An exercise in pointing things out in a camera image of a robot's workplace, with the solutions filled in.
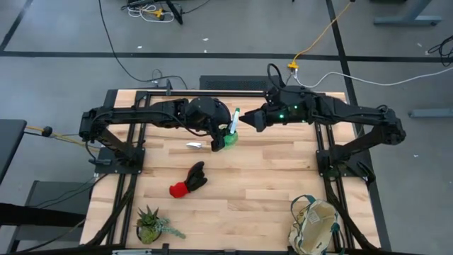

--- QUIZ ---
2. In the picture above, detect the red and black garden glove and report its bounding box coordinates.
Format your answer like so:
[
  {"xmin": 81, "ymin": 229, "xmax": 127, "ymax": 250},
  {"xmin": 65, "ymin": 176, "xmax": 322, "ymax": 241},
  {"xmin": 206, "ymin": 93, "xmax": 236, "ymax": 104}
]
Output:
[{"xmin": 168, "ymin": 161, "xmax": 209, "ymax": 199}]

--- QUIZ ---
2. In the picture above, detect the potted succulent plant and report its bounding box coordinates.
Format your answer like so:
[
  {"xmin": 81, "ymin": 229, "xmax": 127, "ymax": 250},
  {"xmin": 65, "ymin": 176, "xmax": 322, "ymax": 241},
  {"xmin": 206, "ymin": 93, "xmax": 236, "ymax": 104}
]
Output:
[{"xmin": 135, "ymin": 205, "xmax": 187, "ymax": 246}]

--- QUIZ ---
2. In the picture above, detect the dark grey cart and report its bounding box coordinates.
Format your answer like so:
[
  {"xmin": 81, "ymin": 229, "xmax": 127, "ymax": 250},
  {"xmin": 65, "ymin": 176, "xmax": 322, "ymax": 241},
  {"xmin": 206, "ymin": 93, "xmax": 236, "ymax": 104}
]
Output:
[{"xmin": 0, "ymin": 179, "xmax": 96, "ymax": 254}]

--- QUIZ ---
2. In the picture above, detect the silver metal bar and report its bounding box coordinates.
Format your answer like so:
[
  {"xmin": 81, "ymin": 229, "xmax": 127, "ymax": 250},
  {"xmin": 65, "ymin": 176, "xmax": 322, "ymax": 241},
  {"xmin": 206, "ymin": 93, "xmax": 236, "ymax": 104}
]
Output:
[{"xmin": 112, "ymin": 249, "xmax": 152, "ymax": 255}]

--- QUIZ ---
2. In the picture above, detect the green spray bottle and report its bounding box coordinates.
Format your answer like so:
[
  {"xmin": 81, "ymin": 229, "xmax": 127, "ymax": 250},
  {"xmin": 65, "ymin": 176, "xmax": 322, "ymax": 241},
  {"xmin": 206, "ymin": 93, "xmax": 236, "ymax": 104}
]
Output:
[{"xmin": 219, "ymin": 107, "xmax": 241, "ymax": 150}]

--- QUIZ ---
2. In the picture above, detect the white coiled cable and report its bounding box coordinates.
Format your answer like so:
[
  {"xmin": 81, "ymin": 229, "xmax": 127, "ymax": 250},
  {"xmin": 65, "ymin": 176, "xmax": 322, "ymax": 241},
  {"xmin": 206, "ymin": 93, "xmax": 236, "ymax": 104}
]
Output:
[{"xmin": 126, "ymin": 4, "xmax": 176, "ymax": 24}]

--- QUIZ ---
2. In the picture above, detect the yellow extension cable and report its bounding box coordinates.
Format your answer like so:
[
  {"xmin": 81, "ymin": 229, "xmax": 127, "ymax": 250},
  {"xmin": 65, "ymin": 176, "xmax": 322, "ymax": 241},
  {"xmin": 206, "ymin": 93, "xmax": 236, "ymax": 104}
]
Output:
[{"xmin": 287, "ymin": 0, "xmax": 355, "ymax": 70}]

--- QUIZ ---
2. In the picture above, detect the long white cable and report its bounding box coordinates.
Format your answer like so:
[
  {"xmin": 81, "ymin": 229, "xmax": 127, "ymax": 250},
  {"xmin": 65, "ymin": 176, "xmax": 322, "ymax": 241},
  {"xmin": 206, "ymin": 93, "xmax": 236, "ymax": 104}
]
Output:
[{"xmin": 293, "ymin": 66, "xmax": 453, "ymax": 89}]

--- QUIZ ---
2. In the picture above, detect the beige gardening bag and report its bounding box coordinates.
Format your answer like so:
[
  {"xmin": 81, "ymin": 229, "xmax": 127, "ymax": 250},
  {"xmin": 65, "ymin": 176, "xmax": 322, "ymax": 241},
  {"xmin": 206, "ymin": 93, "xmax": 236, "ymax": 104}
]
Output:
[{"xmin": 288, "ymin": 194, "xmax": 346, "ymax": 255}]

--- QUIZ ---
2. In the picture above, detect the black aluminium table frame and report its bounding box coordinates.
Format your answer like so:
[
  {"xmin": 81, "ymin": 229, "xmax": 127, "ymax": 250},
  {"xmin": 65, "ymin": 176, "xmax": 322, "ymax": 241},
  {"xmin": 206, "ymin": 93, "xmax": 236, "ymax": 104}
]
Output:
[{"xmin": 84, "ymin": 89, "xmax": 382, "ymax": 255}]

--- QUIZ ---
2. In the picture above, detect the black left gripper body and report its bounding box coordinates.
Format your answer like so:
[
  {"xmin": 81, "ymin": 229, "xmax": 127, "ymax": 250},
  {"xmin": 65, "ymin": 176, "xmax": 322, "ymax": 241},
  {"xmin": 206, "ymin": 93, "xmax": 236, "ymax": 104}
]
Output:
[{"xmin": 196, "ymin": 96, "xmax": 233, "ymax": 152}]

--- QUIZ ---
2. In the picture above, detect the black tripod leg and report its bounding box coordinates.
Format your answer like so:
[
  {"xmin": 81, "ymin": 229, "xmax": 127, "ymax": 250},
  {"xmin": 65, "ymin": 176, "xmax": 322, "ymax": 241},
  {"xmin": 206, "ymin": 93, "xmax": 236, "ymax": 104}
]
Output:
[{"xmin": 165, "ymin": 0, "xmax": 185, "ymax": 26}]

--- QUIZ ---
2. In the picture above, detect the black computer case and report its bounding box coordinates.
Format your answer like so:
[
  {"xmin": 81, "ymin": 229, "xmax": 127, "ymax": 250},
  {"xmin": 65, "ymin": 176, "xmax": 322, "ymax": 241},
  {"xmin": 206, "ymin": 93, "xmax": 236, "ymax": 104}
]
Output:
[{"xmin": 199, "ymin": 74, "xmax": 280, "ymax": 91}]

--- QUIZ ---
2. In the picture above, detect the black table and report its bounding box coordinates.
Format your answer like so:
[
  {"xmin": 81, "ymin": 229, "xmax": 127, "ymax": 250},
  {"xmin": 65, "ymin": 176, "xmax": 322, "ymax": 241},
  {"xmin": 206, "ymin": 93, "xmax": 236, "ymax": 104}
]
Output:
[{"xmin": 0, "ymin": 119, "xmax": 28, "ymax": 185}]

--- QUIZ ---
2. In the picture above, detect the long black cable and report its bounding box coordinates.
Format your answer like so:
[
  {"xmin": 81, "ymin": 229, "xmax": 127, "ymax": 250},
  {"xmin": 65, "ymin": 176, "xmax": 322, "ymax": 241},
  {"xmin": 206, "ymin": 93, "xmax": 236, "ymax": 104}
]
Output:
[{"xmin": 98, "ymin": 0, "xmax": 188, "ymax": 90}]

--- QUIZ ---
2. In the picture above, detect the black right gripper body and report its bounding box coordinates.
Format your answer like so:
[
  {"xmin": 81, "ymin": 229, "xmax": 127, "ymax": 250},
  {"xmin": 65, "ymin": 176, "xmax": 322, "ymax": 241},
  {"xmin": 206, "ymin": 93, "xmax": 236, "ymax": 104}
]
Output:
[{"xmin": 254, "ymin": 88, "xmax": 297, "ymax": 132}]

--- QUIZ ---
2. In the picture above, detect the black cable bundle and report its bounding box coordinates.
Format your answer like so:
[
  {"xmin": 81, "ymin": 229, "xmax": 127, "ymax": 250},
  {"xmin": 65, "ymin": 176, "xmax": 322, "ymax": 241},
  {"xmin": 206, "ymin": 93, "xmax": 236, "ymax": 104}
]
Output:
[{"xmin": 427, "ymin": 34, "xmax": 453, "ymax": 67}]

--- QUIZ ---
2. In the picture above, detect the grey desk foot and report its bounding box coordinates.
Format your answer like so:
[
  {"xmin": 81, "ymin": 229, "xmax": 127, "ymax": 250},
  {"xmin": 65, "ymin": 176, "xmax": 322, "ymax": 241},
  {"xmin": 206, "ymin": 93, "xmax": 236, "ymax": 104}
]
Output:
[
  {"xmin": 373, "ymin": 0, "xmax": 442, "ymax": 26},
  {"xmin": 408, "ymin": 108, "xmax": 453, "ymax": 118}
]

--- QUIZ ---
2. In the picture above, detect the yellow cable with black plug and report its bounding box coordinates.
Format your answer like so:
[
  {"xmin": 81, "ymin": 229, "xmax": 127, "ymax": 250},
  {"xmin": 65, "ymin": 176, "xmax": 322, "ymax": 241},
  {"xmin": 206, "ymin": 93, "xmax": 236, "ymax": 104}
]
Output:
[{"xmin": 25, "ymin": 125, "xmax": 93, "ymax": 149}]

